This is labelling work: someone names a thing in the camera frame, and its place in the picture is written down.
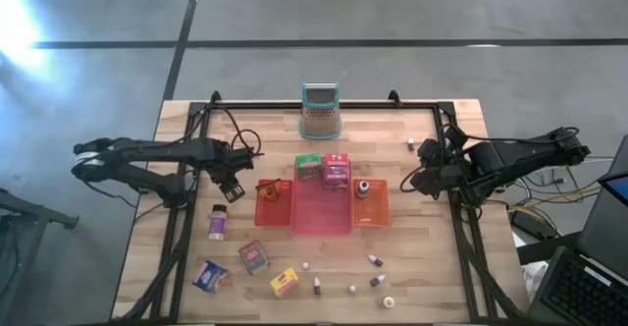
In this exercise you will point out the black aluminium frame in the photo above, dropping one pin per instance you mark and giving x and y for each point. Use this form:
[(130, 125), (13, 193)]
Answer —
[(368, 105)]

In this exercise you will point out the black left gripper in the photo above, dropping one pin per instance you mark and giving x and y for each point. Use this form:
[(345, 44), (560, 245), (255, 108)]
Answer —
[(230, 161)]

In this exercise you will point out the red mini cereal box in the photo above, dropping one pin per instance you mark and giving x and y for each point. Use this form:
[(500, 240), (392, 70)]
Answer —
[(336, 171)]

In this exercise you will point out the blue mini cereal box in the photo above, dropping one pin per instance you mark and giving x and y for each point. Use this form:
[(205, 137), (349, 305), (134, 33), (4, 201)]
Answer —
[(210, 276)]

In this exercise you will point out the grey laptop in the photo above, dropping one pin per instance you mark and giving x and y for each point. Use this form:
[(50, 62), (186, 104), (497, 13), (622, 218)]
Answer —
[(579, 291)]

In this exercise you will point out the orange snack packet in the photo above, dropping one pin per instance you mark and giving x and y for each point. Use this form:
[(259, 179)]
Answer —
[(268, 190)]

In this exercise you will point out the black power adapter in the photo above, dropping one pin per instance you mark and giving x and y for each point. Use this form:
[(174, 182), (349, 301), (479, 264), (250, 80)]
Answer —
[(532, 225)]

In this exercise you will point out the white tape roll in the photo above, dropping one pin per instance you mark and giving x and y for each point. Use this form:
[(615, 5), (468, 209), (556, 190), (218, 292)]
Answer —
[(388, 302)]

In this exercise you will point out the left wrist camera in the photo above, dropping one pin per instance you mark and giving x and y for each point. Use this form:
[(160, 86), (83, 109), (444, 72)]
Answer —
[(234, 191)]

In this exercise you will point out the orange plastic basket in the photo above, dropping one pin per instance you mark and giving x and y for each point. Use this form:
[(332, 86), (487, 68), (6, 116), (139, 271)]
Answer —
[(371, 210)]

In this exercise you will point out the grey metal stand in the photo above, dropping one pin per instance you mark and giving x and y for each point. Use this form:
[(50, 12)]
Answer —
[(29, 213)]

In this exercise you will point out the black icing bottle white collar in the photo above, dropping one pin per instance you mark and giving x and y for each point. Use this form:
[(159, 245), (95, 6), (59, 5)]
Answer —
[(363, 189)]

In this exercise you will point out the laptop with blue screen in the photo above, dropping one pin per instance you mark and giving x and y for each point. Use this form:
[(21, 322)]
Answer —
[(618, 188)]

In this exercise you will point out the white crumpled bag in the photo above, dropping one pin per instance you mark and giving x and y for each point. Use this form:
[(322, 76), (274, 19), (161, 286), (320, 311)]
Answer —
[(534, 279)]

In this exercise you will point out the purple sprinkle jar black lid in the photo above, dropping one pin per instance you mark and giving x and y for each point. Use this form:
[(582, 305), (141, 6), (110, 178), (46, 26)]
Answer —
[(217, 223)]

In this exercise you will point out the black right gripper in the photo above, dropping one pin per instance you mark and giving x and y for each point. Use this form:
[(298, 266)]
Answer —
[(436, 174)]

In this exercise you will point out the yellow corn pops cereal box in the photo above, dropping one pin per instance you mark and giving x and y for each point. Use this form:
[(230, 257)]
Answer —
[(283, 282)]

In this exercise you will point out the dark cereal box red label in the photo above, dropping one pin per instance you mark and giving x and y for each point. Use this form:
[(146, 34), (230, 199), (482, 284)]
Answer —
[(254, 256)]

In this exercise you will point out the green mini cereal box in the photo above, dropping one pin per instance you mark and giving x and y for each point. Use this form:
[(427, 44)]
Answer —
[(309, 166)]

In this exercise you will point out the pink translucent plastic bin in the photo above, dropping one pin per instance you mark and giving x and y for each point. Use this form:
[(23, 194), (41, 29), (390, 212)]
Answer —
[(319, 208)]

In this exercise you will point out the teal box grater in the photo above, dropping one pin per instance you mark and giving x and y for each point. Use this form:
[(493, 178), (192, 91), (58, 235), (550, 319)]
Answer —
[(320, 115)]

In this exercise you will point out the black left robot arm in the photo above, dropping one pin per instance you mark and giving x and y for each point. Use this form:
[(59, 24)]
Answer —
[(147, 151)]

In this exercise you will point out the red plastic basket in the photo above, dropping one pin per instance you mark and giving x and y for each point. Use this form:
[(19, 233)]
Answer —
[(275, 213)]

